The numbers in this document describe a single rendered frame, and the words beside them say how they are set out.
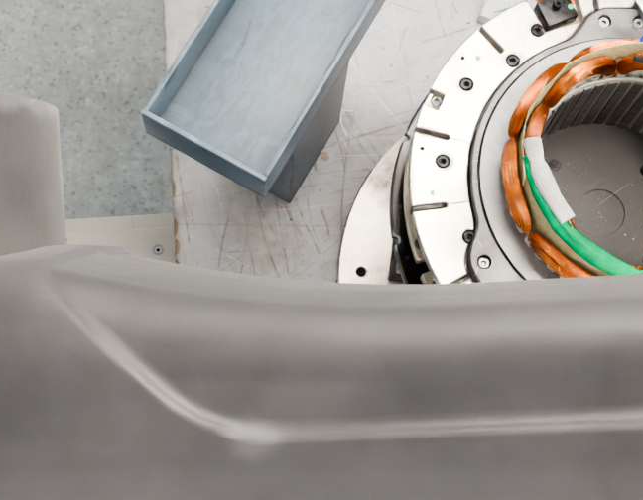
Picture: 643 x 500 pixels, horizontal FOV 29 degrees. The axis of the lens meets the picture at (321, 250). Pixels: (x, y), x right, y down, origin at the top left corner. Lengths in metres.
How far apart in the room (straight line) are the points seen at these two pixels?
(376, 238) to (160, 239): 0.62
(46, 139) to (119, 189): 1.88
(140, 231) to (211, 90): 0.78
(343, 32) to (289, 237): 0.27
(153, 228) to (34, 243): 1.59
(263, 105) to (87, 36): 1.19
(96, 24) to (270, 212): 1.01
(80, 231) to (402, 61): 0.66
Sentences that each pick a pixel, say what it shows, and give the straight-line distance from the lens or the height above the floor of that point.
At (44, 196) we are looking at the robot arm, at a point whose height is 1.78.
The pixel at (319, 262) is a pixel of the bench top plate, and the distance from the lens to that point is 1.21.
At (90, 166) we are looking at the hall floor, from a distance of 2.08.
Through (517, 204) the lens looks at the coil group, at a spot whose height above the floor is 1.13.
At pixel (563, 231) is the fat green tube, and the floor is 1.15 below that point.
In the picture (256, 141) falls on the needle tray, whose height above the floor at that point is 1.02.
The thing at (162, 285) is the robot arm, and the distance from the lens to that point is 0.15.
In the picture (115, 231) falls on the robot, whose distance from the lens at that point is 1.77.
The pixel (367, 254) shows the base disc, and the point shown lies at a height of 0.80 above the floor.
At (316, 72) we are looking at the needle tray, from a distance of 1.00.
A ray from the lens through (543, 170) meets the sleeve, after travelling 0.85.
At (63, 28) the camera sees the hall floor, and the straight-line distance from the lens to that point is 2.18.
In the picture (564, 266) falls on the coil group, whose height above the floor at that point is 1.13.
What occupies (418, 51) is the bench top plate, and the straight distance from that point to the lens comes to 1.29.
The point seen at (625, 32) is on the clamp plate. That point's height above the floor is 1.10.
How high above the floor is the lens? 1.95
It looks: 75 degrees down
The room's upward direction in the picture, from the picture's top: 10 degrees clockwise
